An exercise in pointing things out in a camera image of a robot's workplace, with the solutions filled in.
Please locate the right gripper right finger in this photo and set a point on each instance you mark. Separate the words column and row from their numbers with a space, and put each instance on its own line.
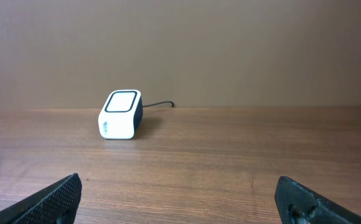
column 298, row 204

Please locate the white barcode scanner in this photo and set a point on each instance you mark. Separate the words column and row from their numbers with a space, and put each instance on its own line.
column 121, row 114

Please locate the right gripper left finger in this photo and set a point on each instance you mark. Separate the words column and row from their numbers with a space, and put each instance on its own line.
column 55, row 204

